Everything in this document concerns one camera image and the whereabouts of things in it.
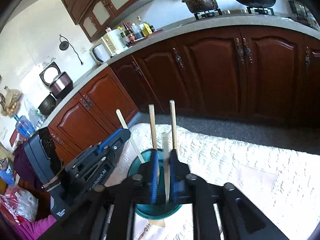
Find rice cooker open lid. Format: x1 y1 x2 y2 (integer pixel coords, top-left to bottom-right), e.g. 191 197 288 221
39 62 73 100

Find gas stove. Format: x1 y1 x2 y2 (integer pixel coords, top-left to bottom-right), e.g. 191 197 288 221
194 7 275 20

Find white quilted tablecloth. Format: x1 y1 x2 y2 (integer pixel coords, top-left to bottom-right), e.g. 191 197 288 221
117 122 320 240

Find white floral cup teal inside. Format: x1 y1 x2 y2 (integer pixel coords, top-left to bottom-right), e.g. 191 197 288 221
127 149 182 220

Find dark wooden chopstick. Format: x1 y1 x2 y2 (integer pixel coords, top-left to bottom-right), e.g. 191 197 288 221
169 100 177 150

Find cream microwave oven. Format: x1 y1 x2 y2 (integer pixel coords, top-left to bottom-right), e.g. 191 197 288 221
90 29 126 58

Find speckled cooking pot with lid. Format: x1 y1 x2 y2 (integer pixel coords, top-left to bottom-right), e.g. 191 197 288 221
182 0 219 14

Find dark wooden lower cabinets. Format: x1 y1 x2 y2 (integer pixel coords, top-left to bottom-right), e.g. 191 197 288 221
48 25 319 163

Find yellow oil bottle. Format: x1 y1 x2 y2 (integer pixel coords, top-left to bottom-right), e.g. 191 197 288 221
137 16 152 37

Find grey stone countertop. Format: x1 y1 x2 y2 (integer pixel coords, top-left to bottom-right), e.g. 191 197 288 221
37 13 320 131

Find black inner pot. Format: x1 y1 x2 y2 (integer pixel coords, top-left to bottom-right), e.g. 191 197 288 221
38 94 56 116

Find blue water bottle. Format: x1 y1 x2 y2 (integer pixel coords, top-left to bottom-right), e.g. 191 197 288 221
14 114 35 139

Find dish drying rack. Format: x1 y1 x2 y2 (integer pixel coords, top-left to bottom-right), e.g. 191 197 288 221
289 0 319 31

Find black wall plug with cable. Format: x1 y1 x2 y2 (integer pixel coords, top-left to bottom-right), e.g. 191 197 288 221
59 35 84 66

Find white electric kettle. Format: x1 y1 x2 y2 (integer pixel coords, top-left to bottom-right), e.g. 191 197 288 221
91 44 110 64

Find wooden upper cabinets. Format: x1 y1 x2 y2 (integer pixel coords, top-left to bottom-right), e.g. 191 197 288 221
61 0 153 42

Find dark soy sauce bottle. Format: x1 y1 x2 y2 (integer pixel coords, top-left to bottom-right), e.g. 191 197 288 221
123 23 136 43

